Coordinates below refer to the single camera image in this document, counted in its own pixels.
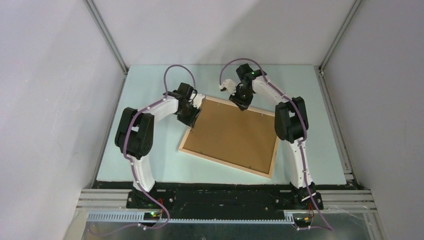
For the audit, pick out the brown backing board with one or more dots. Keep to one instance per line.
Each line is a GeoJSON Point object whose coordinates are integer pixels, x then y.
{"type": "Point", "coordinates": [232, 136]}

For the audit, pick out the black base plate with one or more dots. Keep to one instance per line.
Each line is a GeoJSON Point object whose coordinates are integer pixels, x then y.
{"type": "Point", "coordinates": [221, 201]}

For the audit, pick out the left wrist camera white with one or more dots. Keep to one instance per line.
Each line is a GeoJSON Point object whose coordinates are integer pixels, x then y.
{"type": "Point", "coordinates": [197, 100]}

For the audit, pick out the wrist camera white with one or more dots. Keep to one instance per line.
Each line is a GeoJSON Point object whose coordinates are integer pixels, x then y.
{"type": "Point", "coordinates": [197, 100]}
{"type": "Point", "coordinates": [228, 86]}

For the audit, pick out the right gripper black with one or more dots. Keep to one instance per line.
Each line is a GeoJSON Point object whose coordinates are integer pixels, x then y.
{"type": "Point", "coordinates": [243, 104]}

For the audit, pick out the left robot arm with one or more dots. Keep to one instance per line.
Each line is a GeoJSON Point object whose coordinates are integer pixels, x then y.
{"type": "Point", "coordinates": [135, 133]}

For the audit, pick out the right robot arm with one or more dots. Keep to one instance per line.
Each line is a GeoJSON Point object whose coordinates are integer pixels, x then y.
{"type": "Point", "coordinates": [290, 123]}

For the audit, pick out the white wooden picture frame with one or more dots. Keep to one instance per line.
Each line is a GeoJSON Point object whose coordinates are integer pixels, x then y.
{"type": "Point", "coordinates": [228, 162]}

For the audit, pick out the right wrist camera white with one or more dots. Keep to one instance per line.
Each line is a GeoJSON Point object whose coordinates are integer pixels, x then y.
{"type": "Point", "coordinates": [228, 86]}

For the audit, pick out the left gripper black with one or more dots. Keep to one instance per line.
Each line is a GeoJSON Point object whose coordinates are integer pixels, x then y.
{"type": "Point", "coordinates": [190, 121]}

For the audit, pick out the white cable duct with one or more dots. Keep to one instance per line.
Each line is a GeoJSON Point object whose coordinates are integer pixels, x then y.
{"type": "Point", "coordinates": [148, 217]}

